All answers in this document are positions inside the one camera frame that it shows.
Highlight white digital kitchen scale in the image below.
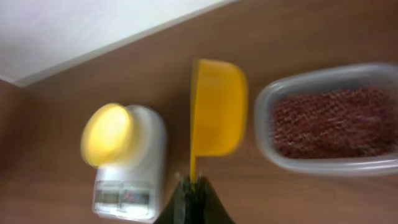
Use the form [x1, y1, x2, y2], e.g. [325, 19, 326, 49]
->
[92, 105, 167, 223]

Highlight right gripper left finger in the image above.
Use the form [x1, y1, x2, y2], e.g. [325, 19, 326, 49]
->
[154, 176, 194, 224]

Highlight yellow plastic bowl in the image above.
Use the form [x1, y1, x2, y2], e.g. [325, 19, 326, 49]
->
[80, 103, 134, 167]

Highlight red beans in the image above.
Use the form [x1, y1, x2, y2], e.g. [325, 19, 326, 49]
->
[271, 87, 397, 159]

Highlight yellow measuring scoop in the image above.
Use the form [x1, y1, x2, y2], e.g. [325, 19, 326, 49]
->
[190, 59, 248, 183]

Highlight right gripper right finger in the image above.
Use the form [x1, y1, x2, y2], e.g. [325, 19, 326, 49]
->
[194, 177, 235, 224]

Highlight clear plastic container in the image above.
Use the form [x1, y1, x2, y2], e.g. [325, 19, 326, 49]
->
[254, 63, 397, 176]

